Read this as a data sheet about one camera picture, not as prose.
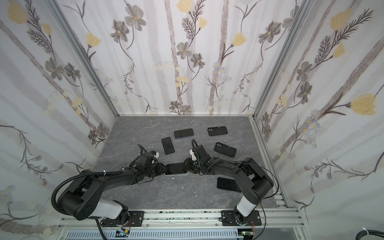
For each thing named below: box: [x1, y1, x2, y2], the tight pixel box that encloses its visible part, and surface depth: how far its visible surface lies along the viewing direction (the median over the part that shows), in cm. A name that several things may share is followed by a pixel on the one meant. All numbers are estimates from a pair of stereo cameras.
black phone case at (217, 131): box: [207, 126, 228, 136], surface depth 114 cm
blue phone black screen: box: [161, 136, 175, 155], surface depth 104 cm
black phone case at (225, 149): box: [214, 142, 237, 158], surface depth 103 cm
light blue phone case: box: [160, 136, 176, 156], surface depth 104 cm
